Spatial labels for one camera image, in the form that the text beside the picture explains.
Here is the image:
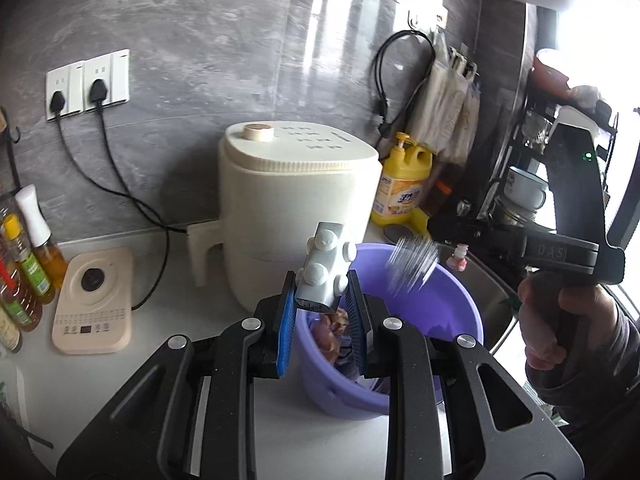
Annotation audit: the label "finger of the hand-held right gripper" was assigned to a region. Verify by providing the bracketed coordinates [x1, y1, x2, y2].
[427, 211, 532, 268]

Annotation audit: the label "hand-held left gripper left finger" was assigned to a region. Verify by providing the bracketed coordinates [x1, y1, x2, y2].
[55, 271, 301, 480]

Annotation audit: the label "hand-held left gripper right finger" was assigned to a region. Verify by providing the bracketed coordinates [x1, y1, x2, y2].
[346, 270, 586, 480]

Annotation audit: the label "white knobbed plastic piece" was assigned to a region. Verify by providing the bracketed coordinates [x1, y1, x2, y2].
[294, 220, 357, 314]

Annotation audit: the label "purple plastic basin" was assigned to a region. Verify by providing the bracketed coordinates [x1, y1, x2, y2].
[292, 243, 484, 422]

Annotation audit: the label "person's right forearm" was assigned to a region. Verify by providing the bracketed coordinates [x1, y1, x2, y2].
[524, 305, 640, 433]

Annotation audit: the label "person's right hand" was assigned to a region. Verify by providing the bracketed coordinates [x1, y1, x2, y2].
[516, 273, 622, 372]

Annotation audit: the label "brown food scraps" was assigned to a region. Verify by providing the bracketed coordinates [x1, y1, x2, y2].
[311, 309, 352, 362]

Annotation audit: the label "small red white bottle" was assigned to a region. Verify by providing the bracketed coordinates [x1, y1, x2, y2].
[447, 243, 469, 272]

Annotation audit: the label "amber glass bottle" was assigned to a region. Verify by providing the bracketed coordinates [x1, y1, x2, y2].
[424, 159, 455, 218]

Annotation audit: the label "stainless steel sink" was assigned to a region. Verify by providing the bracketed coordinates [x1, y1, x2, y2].
[434, 245, 523, 357]

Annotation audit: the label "white enamel mug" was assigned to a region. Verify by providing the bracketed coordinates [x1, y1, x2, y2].
[501, 165, 549, 212]

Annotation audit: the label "yellow dish soap bottle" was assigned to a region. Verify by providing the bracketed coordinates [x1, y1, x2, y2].
[370, 132, 434, 227]

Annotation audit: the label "black dish rack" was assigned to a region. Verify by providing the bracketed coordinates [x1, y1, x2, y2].
[479, 49, 618, 233]

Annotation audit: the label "cream air fryer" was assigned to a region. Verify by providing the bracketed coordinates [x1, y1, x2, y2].
[186, 120, 384, 312]

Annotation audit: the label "hanging plastic bags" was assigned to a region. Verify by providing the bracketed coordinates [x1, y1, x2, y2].
[406, 30, 482, 165]

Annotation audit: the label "beige electric appliance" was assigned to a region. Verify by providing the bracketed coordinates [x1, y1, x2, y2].
[51, 247, 135, 356]

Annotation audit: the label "white-topped amber oil bottle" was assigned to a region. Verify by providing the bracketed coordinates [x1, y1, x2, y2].
[14, 183, 69, 292]

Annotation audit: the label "yellow-capped green-label bottle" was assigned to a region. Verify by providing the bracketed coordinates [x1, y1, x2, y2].
[2, 214, 57, 307]

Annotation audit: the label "red-capped sauce bottle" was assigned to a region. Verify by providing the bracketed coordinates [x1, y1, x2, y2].
[0, 250, 39, 334]

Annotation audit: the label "black kitchen rack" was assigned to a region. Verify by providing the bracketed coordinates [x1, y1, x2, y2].
[0, 106, 22, 192]

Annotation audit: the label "black hanging cable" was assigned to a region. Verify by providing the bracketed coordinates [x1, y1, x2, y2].
[373, 29, 437, 139]

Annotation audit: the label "black plug with cable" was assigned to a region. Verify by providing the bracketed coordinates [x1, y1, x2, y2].
[49, 91, 188, 235]
[89, 80, 173, 311]

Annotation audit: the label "white wall socket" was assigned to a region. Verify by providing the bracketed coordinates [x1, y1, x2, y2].
[82, 49, 131, 112]
[46, 60, 86, 123]

